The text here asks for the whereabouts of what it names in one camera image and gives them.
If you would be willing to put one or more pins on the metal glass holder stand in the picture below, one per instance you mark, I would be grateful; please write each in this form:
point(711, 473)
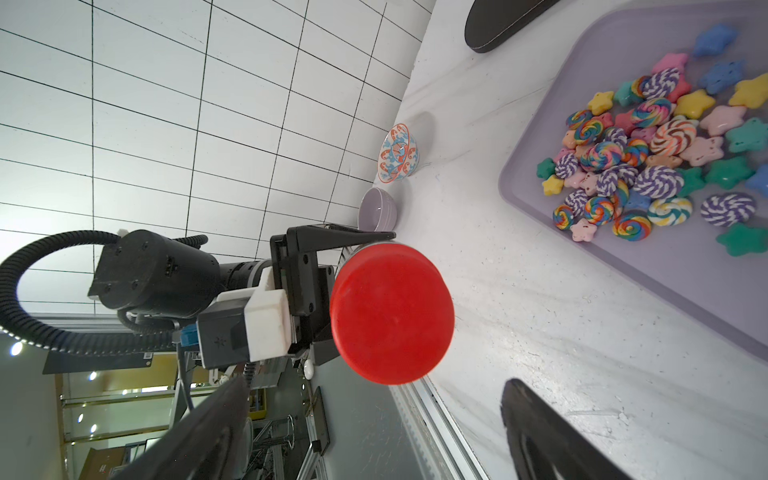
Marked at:
point(491, 22)

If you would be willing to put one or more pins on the yellow star candy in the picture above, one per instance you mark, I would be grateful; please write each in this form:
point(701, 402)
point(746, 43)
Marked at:
point(552, 186)

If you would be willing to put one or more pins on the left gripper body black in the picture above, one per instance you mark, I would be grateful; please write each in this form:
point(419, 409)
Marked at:
point(307, 284)

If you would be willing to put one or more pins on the blue star candy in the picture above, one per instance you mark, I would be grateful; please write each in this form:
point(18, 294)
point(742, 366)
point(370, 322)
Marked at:
point(714, 41)

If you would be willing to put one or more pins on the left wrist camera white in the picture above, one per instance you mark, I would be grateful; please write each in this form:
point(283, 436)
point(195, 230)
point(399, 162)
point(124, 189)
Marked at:
point(239, 326)

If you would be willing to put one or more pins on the patterned red blue bowl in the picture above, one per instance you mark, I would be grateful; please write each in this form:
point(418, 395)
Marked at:
point(399, 155)

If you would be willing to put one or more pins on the dark green star candy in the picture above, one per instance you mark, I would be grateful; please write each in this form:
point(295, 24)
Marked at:
point(545, 169)

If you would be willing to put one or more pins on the lilac bowl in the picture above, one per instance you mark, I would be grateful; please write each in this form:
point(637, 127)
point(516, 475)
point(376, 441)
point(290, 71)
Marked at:
point(377, 211)

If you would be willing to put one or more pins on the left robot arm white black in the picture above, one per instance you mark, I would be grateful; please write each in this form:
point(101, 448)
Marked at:
point(170, 292)

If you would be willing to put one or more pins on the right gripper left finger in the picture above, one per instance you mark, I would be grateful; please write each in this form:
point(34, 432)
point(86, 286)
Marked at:
point(204, 444)

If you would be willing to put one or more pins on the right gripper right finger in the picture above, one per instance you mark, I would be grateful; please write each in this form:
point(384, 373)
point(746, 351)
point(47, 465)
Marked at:
point(543, 445)

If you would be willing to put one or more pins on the lilac plastic tray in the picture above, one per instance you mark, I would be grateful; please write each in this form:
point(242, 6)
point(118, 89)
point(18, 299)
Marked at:
point(684, 265)

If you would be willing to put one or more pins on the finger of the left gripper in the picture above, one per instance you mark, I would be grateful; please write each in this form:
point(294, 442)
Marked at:
point(322, 237)

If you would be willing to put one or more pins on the red lid candy jar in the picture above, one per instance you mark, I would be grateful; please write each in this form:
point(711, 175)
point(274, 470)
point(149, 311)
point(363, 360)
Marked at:
point(392, 315)

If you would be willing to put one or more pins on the aluminium mounting rail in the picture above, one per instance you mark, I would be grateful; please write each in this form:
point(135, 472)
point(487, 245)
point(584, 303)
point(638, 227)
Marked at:
point(441, 449)

